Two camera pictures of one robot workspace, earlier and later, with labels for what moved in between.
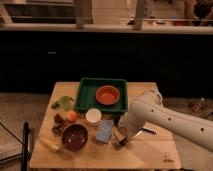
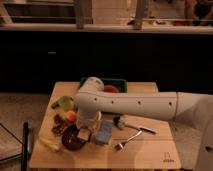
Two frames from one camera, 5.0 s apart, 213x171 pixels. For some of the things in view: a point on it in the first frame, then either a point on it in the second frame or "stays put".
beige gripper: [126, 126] to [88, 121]
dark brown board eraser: [119, 135] to [84, 134]
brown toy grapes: [59, 125] stays put
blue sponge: [104, 130] stays put
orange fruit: [72, 116] stays put
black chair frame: [25, 145] stays put
